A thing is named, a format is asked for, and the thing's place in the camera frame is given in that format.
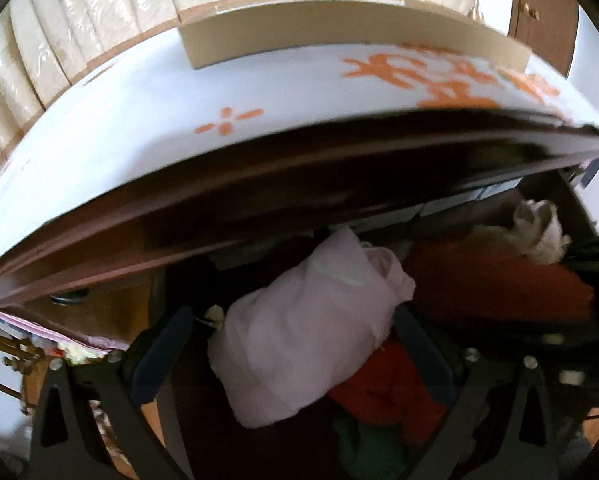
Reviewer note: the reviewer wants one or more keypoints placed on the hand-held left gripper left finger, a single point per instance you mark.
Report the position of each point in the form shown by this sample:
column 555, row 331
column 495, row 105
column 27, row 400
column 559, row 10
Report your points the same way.
column 162, row 355

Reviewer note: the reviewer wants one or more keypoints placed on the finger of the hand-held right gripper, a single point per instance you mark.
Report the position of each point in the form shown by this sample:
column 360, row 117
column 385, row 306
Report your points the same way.
column 529, row 334
column 597, row 255

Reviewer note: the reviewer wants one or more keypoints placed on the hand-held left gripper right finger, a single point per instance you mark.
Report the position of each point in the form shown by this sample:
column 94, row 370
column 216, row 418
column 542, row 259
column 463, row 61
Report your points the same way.
column 424, row 355

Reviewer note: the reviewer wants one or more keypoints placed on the cream underwear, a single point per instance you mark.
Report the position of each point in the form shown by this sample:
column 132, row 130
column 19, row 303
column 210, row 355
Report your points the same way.
column 534, row 235

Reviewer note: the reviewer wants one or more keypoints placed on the green underwear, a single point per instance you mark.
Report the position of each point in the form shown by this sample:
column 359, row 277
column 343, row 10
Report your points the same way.
column 364, row 445

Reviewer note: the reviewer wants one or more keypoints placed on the pink underwear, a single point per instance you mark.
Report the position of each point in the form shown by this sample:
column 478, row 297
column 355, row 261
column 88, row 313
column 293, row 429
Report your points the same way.
column 299, row 340

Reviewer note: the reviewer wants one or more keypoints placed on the cardboard box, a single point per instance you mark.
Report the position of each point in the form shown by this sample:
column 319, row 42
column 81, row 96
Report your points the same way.
column 279, row 35

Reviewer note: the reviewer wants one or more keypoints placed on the closed wooden drawer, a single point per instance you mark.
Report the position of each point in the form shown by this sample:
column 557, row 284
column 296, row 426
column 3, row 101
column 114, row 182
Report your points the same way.
column 114, row 305

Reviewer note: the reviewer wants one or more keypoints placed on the dark round drawer knob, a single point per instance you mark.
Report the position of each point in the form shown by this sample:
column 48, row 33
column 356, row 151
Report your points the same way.
column 68, row 299

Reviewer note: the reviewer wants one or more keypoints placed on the colourful cloth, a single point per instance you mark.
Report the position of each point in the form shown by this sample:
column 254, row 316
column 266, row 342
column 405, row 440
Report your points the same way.
column 79, row 352

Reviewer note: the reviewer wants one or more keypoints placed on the pink quilted mat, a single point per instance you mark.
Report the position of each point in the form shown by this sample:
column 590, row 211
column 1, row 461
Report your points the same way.
column 54, row 332

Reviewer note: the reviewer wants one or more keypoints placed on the brass rack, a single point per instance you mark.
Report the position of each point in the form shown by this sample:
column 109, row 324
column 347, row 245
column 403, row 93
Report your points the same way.
column 17, row 357

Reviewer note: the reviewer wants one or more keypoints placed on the white orange-print tablecloth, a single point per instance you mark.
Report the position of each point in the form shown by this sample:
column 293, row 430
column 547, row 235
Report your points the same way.
column 129, row 125

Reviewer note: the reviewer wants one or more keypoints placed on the brass door knob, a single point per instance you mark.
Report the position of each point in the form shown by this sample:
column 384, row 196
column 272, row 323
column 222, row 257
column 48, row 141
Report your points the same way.
column 532, row 10

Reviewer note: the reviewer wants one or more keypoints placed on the cream patterned curtain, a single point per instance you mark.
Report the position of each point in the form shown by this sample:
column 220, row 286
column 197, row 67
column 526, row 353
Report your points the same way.
column 104, row 5

